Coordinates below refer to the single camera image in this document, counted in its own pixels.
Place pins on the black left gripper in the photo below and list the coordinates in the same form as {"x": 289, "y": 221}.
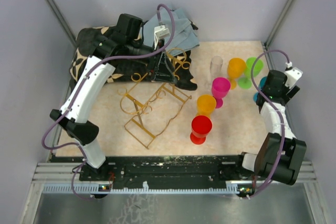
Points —
{"x": 161, "y": 69}

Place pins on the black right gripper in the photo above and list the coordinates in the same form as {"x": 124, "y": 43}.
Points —
{"x": 290, "y": 94}

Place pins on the orange yellow wine glass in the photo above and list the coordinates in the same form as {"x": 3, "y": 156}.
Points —
{"x": 206, "y": 105}

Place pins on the green wine glass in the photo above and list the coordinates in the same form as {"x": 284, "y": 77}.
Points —
{"x": 253, "y": 68}

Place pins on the clear wine glass back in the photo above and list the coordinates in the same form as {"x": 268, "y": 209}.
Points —
{"x": 214, "y": 70}

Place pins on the magenta wine glass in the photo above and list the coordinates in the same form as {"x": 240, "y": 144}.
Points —
{"x": 220, "y": 88}

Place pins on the red wine glass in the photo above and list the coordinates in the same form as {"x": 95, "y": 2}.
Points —
{"x": 201, "y": 126}

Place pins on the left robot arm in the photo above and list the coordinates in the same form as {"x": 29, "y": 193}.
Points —
{"x": 121, "y": 43}

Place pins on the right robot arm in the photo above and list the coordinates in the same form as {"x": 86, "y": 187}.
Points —
{"x": 281, "y": 153}

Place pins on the black cream flower blanket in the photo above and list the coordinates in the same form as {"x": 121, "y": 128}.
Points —
{"x": 125, "y": 70}

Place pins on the grey blue folded cloth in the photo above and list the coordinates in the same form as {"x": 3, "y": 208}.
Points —
{"x": 184, "y": 36}

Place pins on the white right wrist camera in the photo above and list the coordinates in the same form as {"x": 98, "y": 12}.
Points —
{"x": 293, "y": 75}

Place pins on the gold wire glass rack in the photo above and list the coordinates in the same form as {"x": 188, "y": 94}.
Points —
{"x": 146, "y": 108}

